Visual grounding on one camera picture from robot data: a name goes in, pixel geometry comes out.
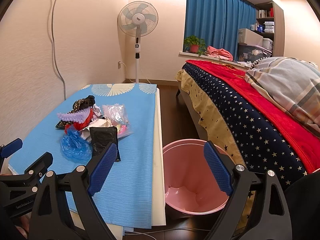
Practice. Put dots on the striped grey quilt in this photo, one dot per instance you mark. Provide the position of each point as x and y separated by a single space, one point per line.
290 84

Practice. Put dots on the purple foam netting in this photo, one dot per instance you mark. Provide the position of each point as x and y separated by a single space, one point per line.
79 116

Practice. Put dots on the clear bubble wrap bag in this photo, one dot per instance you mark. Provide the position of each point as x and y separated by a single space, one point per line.
116 115

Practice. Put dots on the black cloth pouch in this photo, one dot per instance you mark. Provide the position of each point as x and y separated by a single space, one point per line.
101 137

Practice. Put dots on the crumpled white paper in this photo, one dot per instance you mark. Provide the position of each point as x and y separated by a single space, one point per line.
85 132

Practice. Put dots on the white wall socket plug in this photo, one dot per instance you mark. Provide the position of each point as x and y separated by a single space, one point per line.
120 64

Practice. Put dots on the pink folded clothes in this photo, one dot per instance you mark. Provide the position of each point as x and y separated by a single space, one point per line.
219 53

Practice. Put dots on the pink plastic trash bin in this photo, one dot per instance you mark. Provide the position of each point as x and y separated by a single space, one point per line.
190 187

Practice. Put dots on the red blanket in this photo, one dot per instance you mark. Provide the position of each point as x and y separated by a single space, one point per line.
303 142

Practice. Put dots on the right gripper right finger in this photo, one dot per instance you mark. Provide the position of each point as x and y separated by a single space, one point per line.
269 217

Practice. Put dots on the black floral scrunchie cloth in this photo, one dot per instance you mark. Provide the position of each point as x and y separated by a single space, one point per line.
80 104

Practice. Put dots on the white cardboard box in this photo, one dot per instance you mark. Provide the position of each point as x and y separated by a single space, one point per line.
248 37

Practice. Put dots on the navy star bedsheet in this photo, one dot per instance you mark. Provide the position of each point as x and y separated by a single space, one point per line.
261 145

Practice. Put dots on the potted green plant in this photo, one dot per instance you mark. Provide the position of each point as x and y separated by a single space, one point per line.
195 45

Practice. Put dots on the dark storage container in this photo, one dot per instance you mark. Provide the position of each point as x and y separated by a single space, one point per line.
249 53

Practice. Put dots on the blue plastic bag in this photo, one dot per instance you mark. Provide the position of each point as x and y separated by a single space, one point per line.
74 147

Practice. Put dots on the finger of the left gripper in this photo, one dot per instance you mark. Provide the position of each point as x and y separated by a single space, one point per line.
12 147
40 166

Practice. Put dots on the blue patterned tablecloth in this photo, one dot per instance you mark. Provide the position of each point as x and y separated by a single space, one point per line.
117 172

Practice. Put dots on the white standing fan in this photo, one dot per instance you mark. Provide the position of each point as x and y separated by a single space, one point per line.
137 19

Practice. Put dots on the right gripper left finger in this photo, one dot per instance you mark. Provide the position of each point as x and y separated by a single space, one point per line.
64 206

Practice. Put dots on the red plastic bag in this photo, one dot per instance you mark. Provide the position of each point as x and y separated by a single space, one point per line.
79 126

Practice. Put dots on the blue window curtain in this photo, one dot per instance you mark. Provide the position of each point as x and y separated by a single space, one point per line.
217 21

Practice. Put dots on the wooden bookshelf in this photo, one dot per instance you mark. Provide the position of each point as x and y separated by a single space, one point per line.
270 24

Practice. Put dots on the yellow star bed skirt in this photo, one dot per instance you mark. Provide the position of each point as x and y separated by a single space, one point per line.
209 123

